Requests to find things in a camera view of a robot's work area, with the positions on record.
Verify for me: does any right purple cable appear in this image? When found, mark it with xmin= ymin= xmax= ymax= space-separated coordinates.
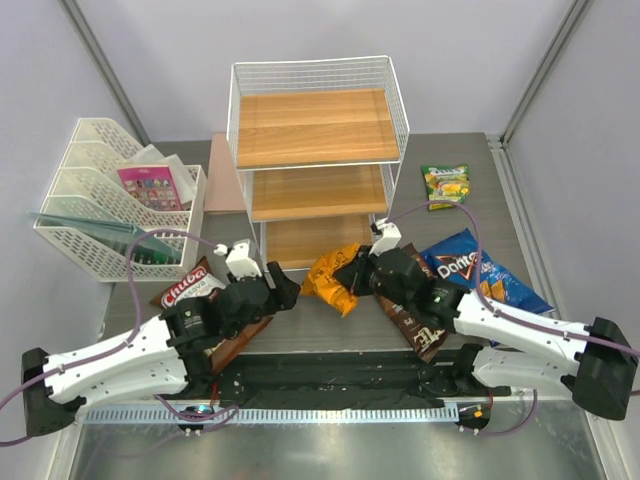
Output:
xmin=387 ymin=202 xmax=640 ymax=440

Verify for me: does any pink sticker booklet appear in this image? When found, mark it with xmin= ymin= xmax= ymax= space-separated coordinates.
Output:
xmin=116 ymin=165 xmax=183 ymax=211

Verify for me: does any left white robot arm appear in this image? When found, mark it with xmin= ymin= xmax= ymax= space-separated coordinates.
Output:
xmin=22 ymin=278 xmax=297 ymax=437

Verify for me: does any top wooden shelf board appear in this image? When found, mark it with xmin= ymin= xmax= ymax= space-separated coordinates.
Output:
xmin=236 ymin=88 xmax=400 ymax=169

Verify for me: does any left aluminium frame post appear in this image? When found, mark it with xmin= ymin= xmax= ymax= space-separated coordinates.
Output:
xmin=58 ymin=0 xmax=151 ymax=146

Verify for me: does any purple cable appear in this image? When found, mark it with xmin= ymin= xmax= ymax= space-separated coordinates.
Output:
xmin=0 ymin=228 xmax=241 ymax=447
xmin=387 ymin=202 xmax=640 ymax=440

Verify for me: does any white wire shelf rack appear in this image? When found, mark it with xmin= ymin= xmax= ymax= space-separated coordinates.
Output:
xmin=226 ymin=55 xmax=410 ymax=263

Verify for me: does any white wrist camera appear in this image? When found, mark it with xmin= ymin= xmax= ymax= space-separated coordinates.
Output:
xmin=369 ymin=218 xmax=402 ymax=256
xmin=213 ymin=239 xmax=262 ymax=280

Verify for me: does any pink flat board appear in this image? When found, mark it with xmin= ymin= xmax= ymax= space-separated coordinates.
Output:
xmin=204 ymin=133 xmax=246 ymax=214

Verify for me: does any white plastic file organizer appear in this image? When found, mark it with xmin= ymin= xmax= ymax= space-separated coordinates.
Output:
xmin=33 ymin=118 xmax=206 ymax=283

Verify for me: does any blue Doritos chips bag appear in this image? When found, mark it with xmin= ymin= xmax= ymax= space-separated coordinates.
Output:
xmin=420 ymin=229 xmax=555 ymax=314

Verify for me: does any green yellow snack bag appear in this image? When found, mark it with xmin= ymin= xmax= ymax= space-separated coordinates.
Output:
xmin=421 ymin=164 xmax=471 ymax=211

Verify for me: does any white slotted cable duct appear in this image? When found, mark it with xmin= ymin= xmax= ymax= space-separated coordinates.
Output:
xmin=85 ymin=403 xmax=459 ymax=425

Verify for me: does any green translucent folder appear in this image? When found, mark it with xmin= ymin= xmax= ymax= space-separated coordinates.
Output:
xmin=29 ymin=211 xmax=182 ymax=265

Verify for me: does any orange honey dijon chips bag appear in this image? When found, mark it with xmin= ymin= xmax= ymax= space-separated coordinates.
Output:
xmin=301 ymin=243 xmax=360 ymax=317

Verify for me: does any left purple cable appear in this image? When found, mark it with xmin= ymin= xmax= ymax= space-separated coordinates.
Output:
xmin=0 ymin=228 xmax=241 ymax=447

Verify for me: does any right aluminium frame post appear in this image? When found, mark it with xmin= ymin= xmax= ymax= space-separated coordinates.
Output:
xmin=500 ymin=0 xmax=593 ymax=146

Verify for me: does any brown Kettle sea salt bag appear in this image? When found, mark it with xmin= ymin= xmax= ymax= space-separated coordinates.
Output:
xmin=372 ymin=243 xmax=451 ymax=364

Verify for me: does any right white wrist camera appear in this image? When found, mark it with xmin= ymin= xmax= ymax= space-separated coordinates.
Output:
xmin=369 ymin=218 xmax=402 ymax=256

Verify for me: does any brown Chuba cassava chips bag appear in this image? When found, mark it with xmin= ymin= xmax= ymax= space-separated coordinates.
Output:
xmin=149 ymin=256 xmax=272 ymax=375

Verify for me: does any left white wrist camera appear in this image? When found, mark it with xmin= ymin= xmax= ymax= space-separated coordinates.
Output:
xmin=213 ymin=239 xmax=262 ymax=280

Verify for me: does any black base mat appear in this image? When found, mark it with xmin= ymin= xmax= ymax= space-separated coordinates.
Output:
xmin=174 ymin=346 xmax=511 ymax=410

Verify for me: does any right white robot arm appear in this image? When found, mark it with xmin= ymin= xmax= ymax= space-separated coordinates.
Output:
xmin=300 ymin=245 xmax=639 ymax=421

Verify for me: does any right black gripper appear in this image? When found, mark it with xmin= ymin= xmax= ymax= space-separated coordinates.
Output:
xmin=334 ymin=246 xmax=413 ymax=311

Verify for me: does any aluminium frame post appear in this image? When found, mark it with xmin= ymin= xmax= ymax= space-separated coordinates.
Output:
xmin=500 ymin=0 xmax=593 ymax=146
xmin=58 ymin=0 xmax=151 ymax=146

